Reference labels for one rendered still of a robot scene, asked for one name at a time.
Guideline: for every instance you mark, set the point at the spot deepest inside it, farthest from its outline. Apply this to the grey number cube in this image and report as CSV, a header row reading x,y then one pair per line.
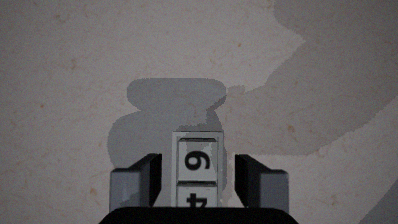
x,y
196,193
197,159

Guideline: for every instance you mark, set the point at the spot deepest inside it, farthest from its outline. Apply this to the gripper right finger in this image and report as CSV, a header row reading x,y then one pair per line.
x,y
258,186

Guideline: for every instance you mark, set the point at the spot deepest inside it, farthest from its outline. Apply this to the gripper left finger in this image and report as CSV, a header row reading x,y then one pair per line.
x,y
136,186

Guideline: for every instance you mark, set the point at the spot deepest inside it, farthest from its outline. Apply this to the white rectangular tray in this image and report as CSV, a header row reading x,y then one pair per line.
x,y
218,136

